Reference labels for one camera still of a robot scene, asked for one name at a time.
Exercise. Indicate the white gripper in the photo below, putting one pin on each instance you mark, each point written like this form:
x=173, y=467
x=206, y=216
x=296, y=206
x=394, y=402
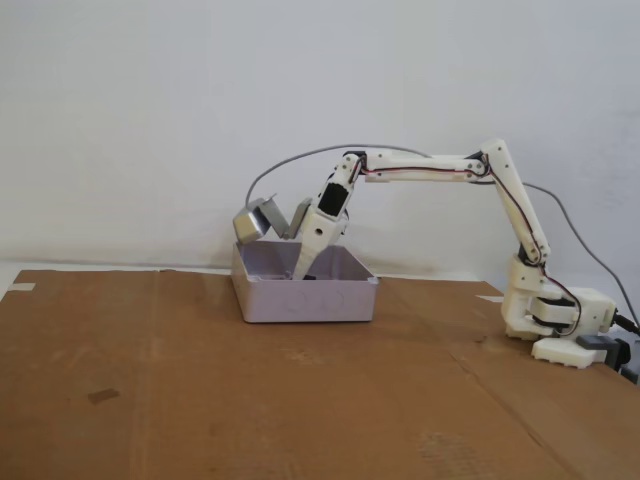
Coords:
x=317, y=234

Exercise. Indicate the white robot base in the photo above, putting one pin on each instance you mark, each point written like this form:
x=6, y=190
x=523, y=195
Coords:
x=595, y=310

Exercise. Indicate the grey plastic open box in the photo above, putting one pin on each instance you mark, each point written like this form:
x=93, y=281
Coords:
x=300, y=305

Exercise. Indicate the silver webcam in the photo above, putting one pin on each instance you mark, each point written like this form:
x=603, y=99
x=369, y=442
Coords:
x=247, y=225

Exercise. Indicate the brown cardboard sheet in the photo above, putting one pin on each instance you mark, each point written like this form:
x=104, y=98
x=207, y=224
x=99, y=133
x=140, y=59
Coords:
x=200, y=400

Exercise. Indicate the beige masking tape piece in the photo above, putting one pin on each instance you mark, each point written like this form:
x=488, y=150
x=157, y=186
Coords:
x=22, y=288

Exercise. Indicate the grey table clamp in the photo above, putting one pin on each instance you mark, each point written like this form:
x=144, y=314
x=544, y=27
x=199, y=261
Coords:
x=595, y=343

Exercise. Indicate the grey webcam mount bracket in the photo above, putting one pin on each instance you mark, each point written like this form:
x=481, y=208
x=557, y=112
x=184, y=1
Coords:
x=276, y=215

